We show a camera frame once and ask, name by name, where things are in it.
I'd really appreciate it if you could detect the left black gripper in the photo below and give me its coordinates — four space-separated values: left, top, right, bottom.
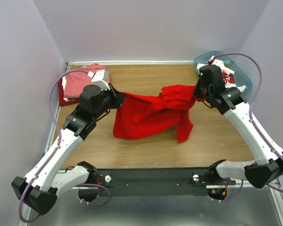
93 83 126 119

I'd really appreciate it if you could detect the bright red t-shirt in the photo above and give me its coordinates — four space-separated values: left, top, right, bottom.
113 84 201 143

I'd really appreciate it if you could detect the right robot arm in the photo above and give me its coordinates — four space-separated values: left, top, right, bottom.
194 64 283 188

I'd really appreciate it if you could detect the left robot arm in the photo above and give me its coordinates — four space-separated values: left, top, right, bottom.
11 84 126 215

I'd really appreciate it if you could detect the white printed t-shirt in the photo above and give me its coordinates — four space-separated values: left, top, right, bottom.
197 56 247 94

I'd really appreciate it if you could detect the clear blue plastic bin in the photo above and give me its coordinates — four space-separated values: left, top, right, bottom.
193 50 253 91

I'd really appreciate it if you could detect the folded dark red t-shirt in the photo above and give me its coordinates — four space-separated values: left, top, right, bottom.
58 77 83 106

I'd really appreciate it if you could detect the folded white t-shirt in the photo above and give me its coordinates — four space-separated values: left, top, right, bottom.
62 76 79 100

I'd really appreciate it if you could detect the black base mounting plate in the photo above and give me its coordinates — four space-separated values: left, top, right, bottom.
86 167 224 197

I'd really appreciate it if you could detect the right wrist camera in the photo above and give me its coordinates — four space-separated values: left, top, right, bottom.
208 56 225 68

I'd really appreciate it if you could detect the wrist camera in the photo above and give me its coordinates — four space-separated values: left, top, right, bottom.
208 56 225 68
87 69 110 90

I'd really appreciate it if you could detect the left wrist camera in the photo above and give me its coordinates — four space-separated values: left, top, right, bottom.
87 69 110 90

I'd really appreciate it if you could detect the aluminium extrusion rail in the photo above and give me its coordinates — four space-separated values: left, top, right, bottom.
28 167 282 189

